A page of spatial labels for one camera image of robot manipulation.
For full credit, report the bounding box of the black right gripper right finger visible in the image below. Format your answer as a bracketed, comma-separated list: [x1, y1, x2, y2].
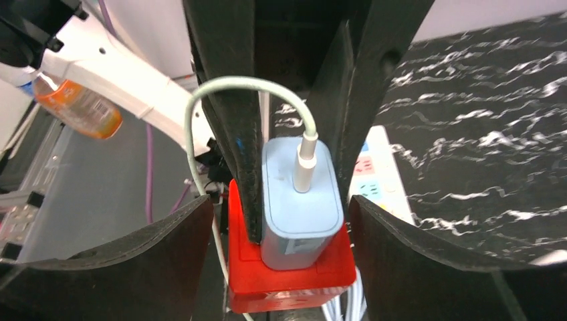
[349, 195, 566, 320]

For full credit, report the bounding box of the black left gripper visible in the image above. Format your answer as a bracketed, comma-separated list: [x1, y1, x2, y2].
[182, 0, 436, 245]

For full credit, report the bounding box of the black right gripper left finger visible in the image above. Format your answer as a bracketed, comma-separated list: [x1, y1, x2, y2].
[1, 197, 214, 320]

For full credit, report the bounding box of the red power adapter plug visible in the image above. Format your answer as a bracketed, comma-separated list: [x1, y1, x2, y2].
[228, 181, 356, 314]

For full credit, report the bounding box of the long white power strip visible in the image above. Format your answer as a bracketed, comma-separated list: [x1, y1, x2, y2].
[348, 126, 416, 226]

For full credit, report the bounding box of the small light blue charger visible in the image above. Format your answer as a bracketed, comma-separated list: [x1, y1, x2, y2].
[261, 136, 344, 270]

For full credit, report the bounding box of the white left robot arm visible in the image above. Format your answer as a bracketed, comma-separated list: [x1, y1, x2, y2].
[1, 1, 433, 204]

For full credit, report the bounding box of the orange drink bottle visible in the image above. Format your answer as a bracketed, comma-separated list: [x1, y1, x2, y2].
[30, 71, 122, 139]

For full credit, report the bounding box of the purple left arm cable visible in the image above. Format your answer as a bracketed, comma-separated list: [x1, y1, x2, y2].
[96, 0, 196, 225]

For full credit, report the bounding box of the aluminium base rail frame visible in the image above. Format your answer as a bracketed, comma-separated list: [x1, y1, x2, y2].
[1, 104, 72, 263]

